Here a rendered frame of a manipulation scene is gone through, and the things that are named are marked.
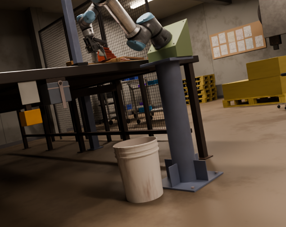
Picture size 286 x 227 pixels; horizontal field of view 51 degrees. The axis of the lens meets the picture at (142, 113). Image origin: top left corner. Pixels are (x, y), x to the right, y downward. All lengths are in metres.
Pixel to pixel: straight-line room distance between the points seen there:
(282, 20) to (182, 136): 5.73
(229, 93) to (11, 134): 4.82
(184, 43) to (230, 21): 7.56
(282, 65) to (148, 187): 4.56
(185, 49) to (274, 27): 5.54
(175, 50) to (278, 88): 4.18
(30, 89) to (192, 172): 1.19
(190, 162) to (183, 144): 0.14
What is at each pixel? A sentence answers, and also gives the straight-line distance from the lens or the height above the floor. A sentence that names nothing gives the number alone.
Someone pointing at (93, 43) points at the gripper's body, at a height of 1.08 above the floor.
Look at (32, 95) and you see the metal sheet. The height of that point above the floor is 0.78.
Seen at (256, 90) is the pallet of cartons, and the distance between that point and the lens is 6.27.
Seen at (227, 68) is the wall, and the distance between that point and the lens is 9.66.
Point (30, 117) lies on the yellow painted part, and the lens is 1.70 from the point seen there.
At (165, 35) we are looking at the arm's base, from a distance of 2.08.
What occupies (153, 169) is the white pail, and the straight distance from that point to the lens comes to 1.93.
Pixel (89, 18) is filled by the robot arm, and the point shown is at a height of 1.23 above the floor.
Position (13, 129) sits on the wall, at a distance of 7.26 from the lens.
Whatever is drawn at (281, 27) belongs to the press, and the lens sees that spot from 7.51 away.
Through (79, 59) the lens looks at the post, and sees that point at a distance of 4.27.
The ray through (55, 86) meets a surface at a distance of 1.78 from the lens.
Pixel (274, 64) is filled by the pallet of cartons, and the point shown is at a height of 0.73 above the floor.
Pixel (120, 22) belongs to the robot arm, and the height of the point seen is 1.12.
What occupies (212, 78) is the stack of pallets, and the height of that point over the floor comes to 0.65.
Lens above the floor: 0.70
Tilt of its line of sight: 4 degrees down
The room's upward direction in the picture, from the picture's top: 10 degrees counter-clockwise
